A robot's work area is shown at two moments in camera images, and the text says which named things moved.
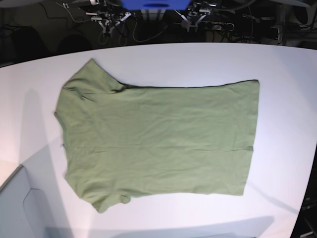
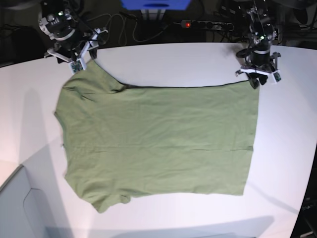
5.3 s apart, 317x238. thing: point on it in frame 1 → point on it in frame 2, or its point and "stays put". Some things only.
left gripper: (108, 20) → (71, 43)
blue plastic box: (155, 4) stays put
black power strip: (212, 26) stays put
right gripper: (194, 16) → (264, 63)
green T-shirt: (121, 142) stays put
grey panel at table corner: (24, 211) stays put
